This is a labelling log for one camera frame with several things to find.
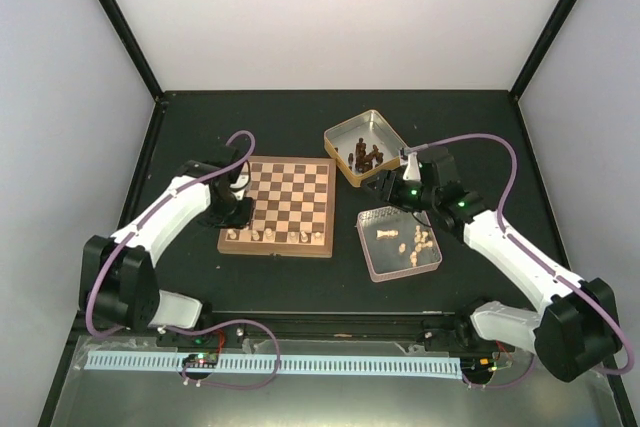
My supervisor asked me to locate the gold tin box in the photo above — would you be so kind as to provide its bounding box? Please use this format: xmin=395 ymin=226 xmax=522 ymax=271
xmin=324 ymin=110 xmax=407 ymax=188

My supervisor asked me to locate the wooden chess board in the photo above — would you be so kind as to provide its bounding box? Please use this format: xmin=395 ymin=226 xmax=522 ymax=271
xmin=217 ymin=156 xmax=337 ymax=258

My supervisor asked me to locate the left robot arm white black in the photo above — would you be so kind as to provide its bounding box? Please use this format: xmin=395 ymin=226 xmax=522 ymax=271
xmin=79 ymin=143 xmax=253 ymax=346

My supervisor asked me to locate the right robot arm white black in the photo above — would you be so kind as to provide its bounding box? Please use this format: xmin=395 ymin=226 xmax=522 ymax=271
xmin=364 ymin=146 xmax=628 ymax=382

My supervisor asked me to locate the pile of dark chess pieces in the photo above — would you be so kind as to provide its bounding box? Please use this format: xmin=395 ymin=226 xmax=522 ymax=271
xmin=347 ymin=137 xmax=384 ymax=173

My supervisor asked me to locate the small circuit board left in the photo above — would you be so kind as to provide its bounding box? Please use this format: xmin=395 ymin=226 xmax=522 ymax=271
xmin=182 ymin=353 xmax=219 ymax=369

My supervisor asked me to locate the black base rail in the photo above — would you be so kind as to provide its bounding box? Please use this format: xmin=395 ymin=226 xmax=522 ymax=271
xmin=157 ymin=313 xmax=460 ymax=349

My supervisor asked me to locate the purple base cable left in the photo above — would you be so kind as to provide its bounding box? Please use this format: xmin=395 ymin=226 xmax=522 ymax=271
xmin=164 ymin=319 xmax=284 ymax=392

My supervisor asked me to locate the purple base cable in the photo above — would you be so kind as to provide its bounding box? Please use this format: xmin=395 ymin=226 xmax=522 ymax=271
xmin=461 ymin=346 xmax=536 ymax=392
xmin=164 ymin=319 xmax=284 ymax=392

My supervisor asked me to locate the white slotted cable duct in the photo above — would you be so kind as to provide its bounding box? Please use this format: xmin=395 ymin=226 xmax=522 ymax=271
xmin=84 ymin=351 xmax=462 ymax=380

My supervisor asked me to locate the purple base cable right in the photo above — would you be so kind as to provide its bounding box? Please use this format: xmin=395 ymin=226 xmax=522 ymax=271
xmin=461 ymin=346 xmax=536 ymax=392

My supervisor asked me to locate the left black frame post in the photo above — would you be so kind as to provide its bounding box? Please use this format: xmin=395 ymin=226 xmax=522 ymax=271
xmin=98 ymin=0 xmax=164 ymax=101

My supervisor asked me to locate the black frame post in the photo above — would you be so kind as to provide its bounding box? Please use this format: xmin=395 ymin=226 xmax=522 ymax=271
xmin=509 ymin=0 xmax=578 ymax=101
xmin=98 ymin=0 xmax=164 ymax=101

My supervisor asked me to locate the right black frame post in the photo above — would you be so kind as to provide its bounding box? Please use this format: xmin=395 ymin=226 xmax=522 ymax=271
xmin=509 ymin=0 xmax=578 ymax=101

